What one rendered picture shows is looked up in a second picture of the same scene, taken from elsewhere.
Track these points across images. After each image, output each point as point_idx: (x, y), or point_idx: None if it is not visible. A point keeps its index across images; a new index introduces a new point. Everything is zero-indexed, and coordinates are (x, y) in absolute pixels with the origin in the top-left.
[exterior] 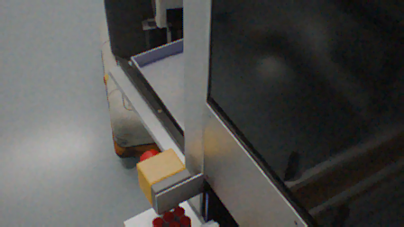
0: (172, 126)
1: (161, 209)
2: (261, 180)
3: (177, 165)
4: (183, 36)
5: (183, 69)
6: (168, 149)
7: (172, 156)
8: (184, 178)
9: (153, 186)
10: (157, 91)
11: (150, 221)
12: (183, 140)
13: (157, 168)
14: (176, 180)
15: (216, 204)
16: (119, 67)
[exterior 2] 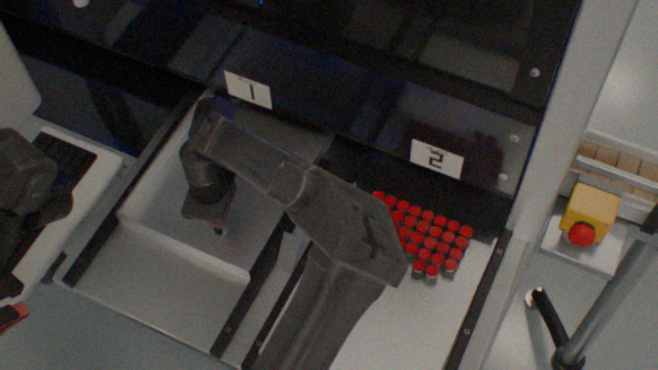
0: (478, 300)
1: None
2: None
3: (582, 189)
4: (600, 92)
5: (368, 361)
6: (500, 295)
7: (577, 199)
8: (588, 175)
9: (620, 192)
10: (430, 366)
11: (591, 253)
12: (487, 276)
13: (601, 202)
14: (597, 179)
15: None
16: None
